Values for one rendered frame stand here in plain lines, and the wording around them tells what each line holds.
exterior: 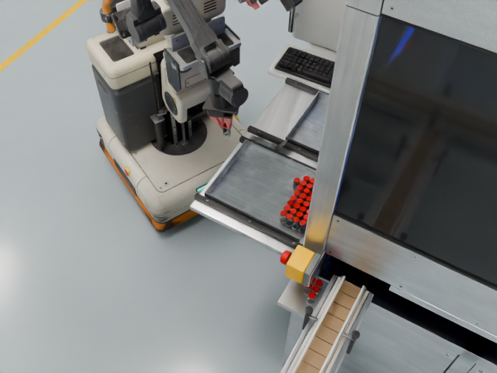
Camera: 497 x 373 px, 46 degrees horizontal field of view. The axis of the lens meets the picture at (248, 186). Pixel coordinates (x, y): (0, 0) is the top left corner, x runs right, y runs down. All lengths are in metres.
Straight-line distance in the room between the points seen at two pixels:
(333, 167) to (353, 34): 0.37
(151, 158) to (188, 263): 0.52
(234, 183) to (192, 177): 0.80
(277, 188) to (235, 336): 0.91
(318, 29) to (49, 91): 1.77
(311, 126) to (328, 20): 0.53
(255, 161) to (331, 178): 0.64
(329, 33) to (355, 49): 1.37
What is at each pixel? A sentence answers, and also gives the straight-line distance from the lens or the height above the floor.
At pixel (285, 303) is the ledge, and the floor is 0.88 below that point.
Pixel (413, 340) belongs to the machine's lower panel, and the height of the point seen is 0.78.
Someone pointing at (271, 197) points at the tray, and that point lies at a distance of 1.87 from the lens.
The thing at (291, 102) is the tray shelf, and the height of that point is 0.88.
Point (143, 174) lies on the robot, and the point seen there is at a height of 0.28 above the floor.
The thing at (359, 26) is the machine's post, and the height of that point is 1.77.
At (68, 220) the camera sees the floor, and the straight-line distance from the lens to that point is 2.99.
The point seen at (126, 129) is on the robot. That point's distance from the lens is 2.68.
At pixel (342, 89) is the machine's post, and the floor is 1.61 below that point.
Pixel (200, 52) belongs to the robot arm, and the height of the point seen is 1.41.
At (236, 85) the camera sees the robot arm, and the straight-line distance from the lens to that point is 1.52.
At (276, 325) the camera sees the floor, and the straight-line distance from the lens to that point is 2.62.
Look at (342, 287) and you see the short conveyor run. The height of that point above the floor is 0.93.
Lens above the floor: 2.41
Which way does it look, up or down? 54 degrees down
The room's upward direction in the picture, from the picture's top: 1 degrees clockwise
